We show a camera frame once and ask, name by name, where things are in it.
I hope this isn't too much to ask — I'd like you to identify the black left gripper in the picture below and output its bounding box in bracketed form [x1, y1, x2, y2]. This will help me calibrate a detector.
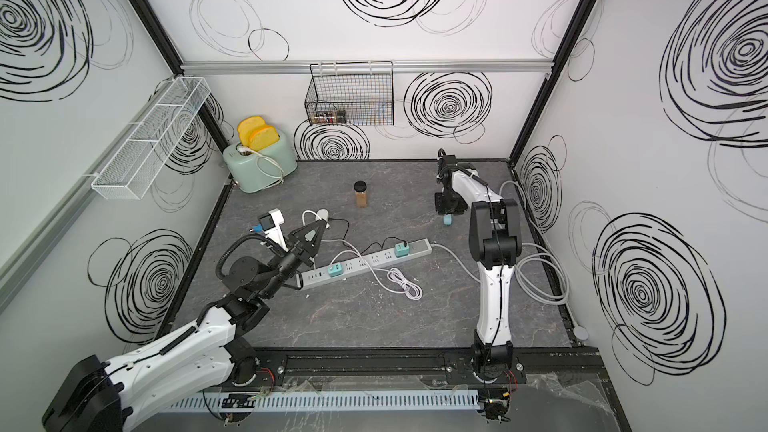
[258, 220, 323, 303]

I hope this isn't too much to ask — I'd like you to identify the white power strip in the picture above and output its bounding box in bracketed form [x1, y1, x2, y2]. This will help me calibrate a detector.
[301, 239, 432, 289]

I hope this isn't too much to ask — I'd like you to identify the white round earbud case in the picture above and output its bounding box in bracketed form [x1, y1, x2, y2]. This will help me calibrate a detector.
[316, 209, 330, 221]

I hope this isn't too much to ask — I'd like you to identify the black charging cable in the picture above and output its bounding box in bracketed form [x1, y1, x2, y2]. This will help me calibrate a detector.
[326, 217, 409, 256]

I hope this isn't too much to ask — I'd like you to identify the white charging cable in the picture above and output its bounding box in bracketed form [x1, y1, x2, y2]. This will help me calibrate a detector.
[326, 238, 424, 302]

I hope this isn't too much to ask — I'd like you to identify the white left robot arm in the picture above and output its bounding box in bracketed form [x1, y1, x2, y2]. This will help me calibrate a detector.
[41, 218, 328, 431]

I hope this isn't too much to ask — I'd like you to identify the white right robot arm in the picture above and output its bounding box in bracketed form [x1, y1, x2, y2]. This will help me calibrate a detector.
[435, 149, 522, 384]

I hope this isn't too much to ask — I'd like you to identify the brown spice bottle black lid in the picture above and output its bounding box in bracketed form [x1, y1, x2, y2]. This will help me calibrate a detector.
[353, 180, 368, 208]

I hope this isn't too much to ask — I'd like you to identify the mint green toaster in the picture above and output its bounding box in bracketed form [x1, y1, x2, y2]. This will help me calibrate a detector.
[223, 131, 297, 193]

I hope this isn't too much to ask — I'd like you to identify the front yellow toast slice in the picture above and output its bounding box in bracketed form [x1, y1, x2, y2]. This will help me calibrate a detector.
[247, 125, 280, 152]

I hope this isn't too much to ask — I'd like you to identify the yellow toast slice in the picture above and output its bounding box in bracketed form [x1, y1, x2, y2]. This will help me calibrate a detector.
[247, 125, 280, 152]
[237, 116, 266, 146]

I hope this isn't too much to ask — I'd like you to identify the rear yellow toast slice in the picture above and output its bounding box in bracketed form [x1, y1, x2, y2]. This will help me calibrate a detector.
[237, 116, 266, 146]

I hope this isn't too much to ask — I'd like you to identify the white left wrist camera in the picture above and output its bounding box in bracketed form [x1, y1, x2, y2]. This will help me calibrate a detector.
[251, 209, 287, 250]

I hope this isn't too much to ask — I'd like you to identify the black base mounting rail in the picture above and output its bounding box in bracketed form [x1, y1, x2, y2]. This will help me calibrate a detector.
[254, 345, 605, 385]

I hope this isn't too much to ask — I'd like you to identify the black wire wall basket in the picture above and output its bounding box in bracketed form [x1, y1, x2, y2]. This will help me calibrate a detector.
[304, 61, 395, 126]

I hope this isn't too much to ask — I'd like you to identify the white wire wall shelf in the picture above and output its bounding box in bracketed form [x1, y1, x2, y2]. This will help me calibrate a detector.
[91, 77, 213, 200]

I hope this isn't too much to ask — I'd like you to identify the white slotted cable duct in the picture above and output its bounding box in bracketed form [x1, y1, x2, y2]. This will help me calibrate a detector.
[165, 390, 482, 415]

